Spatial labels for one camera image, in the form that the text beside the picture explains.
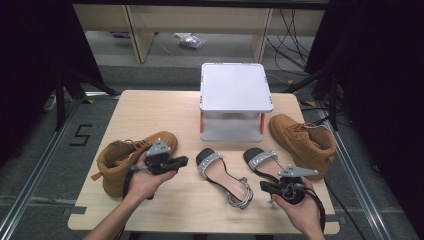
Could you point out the tan suede lace-up boot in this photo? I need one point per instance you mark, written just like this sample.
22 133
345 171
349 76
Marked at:
115 173
300 140

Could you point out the beige wooden desk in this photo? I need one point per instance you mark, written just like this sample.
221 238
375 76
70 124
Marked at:
200 20

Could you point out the person's right hand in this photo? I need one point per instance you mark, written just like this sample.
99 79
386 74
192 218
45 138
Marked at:
305 213

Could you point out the small purple item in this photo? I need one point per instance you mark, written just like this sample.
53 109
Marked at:
120 34

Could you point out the black curtain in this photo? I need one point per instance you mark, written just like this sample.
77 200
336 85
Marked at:
383 83
26 66

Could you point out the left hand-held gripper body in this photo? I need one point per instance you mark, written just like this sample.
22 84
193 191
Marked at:
159 160

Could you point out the metal floor rail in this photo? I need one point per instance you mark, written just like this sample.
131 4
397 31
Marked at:
358 186
33 176

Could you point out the person's left hand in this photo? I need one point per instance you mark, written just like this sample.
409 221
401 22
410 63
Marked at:
143 185

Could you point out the black metal stand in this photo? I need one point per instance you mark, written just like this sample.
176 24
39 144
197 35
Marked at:
333 100
60 100

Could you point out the grey two-tier shoe rack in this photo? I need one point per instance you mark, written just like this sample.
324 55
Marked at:
233 86

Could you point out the clear plastic bag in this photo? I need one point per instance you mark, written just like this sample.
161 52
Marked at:
190 40

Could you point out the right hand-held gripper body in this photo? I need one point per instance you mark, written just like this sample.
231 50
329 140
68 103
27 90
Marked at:
293 190

